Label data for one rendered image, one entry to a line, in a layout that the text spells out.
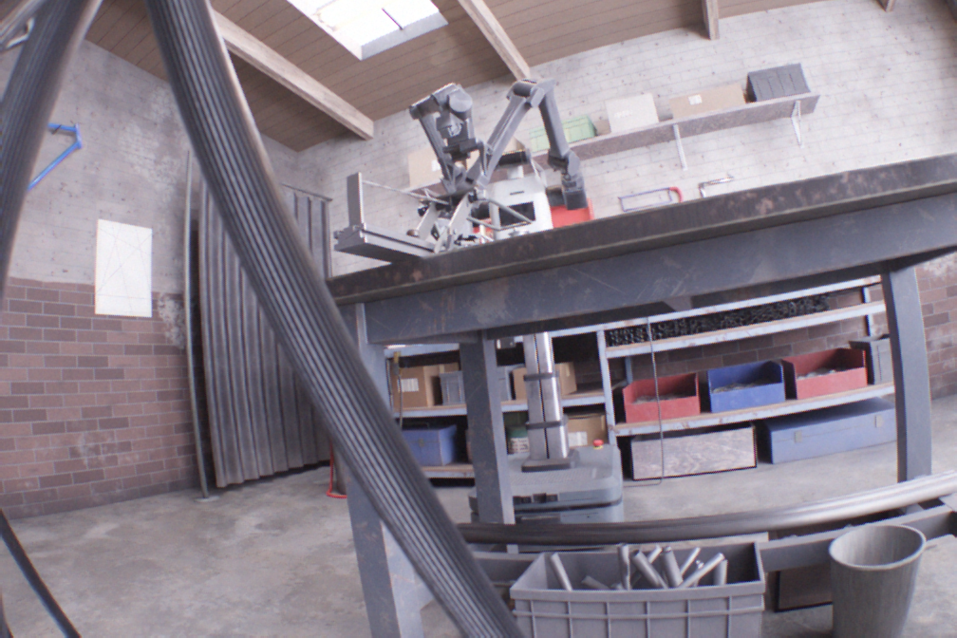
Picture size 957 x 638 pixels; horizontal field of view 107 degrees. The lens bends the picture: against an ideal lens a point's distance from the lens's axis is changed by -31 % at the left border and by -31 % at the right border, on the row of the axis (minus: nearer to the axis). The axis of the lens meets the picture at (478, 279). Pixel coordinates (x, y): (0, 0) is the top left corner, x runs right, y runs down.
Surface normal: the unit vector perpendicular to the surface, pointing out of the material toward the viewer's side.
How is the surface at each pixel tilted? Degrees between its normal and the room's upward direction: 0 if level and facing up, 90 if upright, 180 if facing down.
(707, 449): 90
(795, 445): 90
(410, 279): 90
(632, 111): 91
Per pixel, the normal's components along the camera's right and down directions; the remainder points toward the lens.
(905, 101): -0.42, -0.09
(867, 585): -0.77, 0.10
